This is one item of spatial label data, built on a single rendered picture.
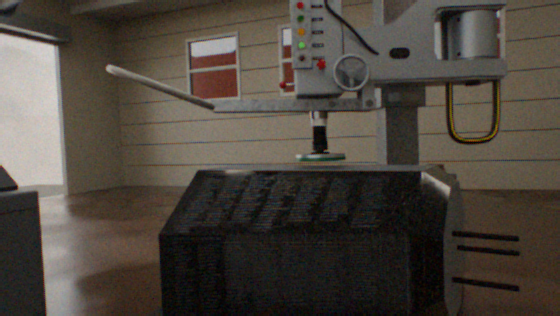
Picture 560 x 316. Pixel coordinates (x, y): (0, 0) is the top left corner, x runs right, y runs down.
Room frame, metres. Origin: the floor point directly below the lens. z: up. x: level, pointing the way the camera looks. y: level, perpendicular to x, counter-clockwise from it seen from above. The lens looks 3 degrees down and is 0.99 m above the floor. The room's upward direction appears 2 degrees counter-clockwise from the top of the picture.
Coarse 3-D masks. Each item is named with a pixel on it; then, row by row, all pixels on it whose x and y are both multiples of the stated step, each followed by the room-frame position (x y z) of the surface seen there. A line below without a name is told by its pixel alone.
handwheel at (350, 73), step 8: (344, 56) 1.59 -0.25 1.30; (352, 56) 1.59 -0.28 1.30; (360, 56) 1.59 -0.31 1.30; (336, 64) 1.59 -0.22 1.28; (368, 64) 1.59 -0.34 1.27; (336, 72) 1.60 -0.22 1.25; (352, 72) 1.58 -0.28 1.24; (368, 72) 1.59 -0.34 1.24; (336, 80) 1.59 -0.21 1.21; (352, 80) 1.59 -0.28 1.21; (368, 80) 1.59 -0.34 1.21; (344, 88) 1.59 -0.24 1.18; (352, 88) 1.59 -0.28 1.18; (360, 88) 1.59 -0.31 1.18
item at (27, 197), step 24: (0, 192) 1.34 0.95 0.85; (24, 192) 1.35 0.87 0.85; (0, 216) 1.27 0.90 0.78; (24, 216) 1.34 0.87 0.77; (0, 240) 1.26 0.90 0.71; (24, 240) 1.34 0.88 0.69; (0, 264) 1.26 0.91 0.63; (24, 264) 1.33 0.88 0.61; (0, 288) 1.25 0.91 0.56; (24, 288) 1.33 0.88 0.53; (0, 312) 1.25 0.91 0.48; (24, 312) 1.32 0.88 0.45
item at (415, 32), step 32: (448, 0) 1.65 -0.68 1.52; (480, 0) 1.65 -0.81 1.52; (352, 32) 1.64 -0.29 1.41; (384, 32) 1.65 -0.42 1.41; (416, 32) 1.65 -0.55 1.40; (352, 64) 1.65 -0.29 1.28; (384, 64) 1.65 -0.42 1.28; (416, 64) 1.65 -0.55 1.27; (448, 64) 1.65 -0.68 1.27; (480, 64) 1.65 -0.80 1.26
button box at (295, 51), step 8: (296, 0) 1.63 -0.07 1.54; (304, 0) 1.63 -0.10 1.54; (304, 8) 1.63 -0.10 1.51; (296, 16) 1.63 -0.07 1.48; (304, 16) 1.63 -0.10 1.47; (296, 24) 1.63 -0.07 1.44; (304, 24) 1.63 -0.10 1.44; (296, 40) 1.63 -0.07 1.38; (304, 40) 1.63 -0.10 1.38; (296, 48) 1.63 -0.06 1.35; (304, 48) 1.63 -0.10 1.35; (296, 56) 1.63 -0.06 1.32; (296, 64) 1.63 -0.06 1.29; (304, 64) 1.63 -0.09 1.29
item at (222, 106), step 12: (216, 108) 1.70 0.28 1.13; (228, 108) 1.70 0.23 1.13; (240, 108) 1.70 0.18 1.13; (252, 108) 1.69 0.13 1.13; (264, 108) 1.69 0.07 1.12; (276, 108) 1.69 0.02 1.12; (288, 108) 1.69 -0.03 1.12; (300, 108) 1.69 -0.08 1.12; (312, 108) 1.69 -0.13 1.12; (324, 108) 1.69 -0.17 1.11; (336, 108) 1.69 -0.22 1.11; (348, 108) 1.69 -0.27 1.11; (360, 108) 1.69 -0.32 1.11
